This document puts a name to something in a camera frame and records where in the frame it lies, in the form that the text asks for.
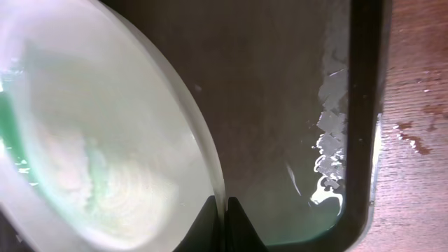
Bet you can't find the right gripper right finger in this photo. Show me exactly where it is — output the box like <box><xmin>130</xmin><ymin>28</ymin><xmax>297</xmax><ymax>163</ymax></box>
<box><xmin>225</xmin><ymin>197</ymin><xmax>268</xmax><ymax>252</ymax></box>

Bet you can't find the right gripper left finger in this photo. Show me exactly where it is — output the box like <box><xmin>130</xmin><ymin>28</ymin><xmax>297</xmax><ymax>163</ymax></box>
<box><xmin>174</xmin><ymin>196</ymin><xmax>221</xmax><ymax>252</ymax></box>

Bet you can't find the white plate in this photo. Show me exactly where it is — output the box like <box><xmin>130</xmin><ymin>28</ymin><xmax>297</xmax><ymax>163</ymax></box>
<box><xmin>1</xmin><ymin>1</ymin><xmax>225</xmax><ymax>251</ymax></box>

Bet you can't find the brown serving tray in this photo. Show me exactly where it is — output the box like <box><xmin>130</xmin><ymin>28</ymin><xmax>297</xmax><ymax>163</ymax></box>
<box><xmin>1</xmin><ymin>0</ymin><xmax>391</xmax><ymax>251</ymax></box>

